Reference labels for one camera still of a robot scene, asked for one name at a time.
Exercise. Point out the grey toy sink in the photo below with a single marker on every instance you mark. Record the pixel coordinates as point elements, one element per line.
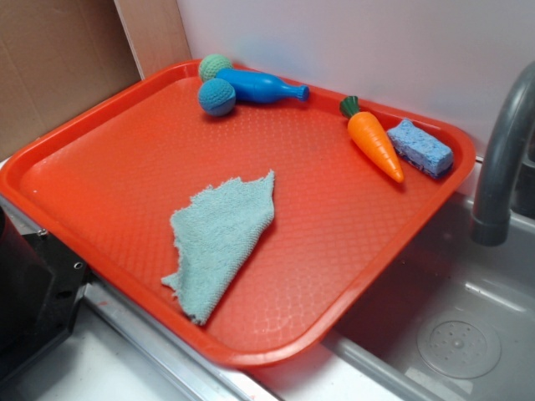
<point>447,320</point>

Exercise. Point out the blue plastic bowling pin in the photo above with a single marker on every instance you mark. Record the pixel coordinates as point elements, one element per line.
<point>262,88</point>

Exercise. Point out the brown cardboard panel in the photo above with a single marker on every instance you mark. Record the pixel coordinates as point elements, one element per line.
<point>59,58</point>

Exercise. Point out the blue crocheted ball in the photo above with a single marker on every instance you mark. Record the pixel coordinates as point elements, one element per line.
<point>217,97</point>

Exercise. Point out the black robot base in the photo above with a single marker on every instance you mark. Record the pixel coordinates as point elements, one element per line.
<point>41,285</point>

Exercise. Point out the grey faucet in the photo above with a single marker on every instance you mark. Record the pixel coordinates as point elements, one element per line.
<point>506,180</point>

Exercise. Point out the orange toy carrot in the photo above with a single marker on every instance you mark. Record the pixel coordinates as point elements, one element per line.
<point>368,134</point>

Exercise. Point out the light teal cloth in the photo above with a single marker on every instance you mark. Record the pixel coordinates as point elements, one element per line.
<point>214,236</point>

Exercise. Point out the blue sponge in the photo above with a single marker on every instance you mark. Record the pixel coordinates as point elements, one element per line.
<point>420,149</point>

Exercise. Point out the green crocheted ball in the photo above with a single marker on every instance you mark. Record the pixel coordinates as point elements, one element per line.
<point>211,65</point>

